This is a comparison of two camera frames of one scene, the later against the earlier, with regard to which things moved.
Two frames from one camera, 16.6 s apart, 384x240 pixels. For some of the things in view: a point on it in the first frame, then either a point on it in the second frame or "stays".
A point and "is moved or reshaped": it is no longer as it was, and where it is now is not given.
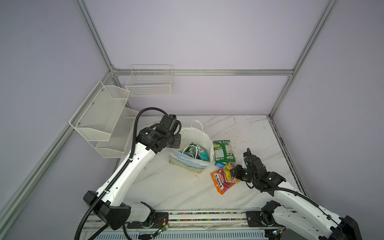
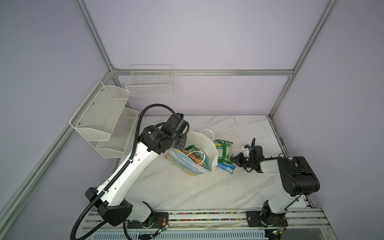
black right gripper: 235,174 -> 239,161
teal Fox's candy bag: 191,150 stays
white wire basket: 150,80 stays
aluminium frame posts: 8,209 stays
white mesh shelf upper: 96,118 stays
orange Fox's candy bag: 223,178 -> 198,161
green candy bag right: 223,151 stays
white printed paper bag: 196,150 is moved or reshaped
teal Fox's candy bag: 202,155 -> 205,162
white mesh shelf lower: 115,147 stays
